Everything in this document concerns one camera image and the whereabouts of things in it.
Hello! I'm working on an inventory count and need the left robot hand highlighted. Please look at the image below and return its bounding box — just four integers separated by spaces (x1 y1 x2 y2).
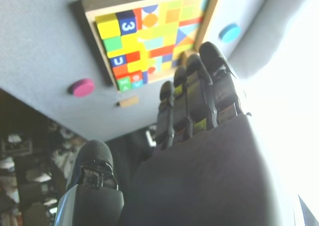
56 41 284 226

